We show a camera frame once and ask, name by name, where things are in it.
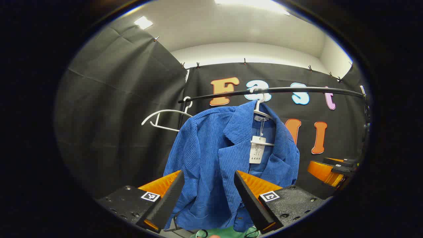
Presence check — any small square ceiling light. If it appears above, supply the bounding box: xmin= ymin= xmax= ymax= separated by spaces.
xmin=134 ymin=16 xmax=154 ymax=30

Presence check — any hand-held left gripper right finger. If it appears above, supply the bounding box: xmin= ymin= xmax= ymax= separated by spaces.
xmin=234 ymin=170 xmax=332 ymax=234

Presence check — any green mesh laundry hamper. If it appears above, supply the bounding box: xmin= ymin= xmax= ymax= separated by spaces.
xmin=190 ymin=226 xmax=261 ymax=238

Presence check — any blue corduroy jacket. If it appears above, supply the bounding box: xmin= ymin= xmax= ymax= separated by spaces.
xmin=163 ymin=100 xmax=300 ymax=233

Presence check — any white paper garment tag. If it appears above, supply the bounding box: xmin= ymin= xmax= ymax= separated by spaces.
xmin=249 ymin=136 xmax=267 ymax=164

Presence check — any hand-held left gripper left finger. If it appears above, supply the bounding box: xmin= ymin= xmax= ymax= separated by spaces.
xmin=96 ymin=170 xmax=185 ymax=233

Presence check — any black clothes rail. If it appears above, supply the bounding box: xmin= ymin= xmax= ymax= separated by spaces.
xmin=178 ymin=85 xmax=371 ymax=133

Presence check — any white plastic hanger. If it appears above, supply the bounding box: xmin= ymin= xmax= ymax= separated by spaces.
xmin=141 ymin=97 xmax=194 ymax=132
xmin=250 ymin=87 xmax=276 ymax=147

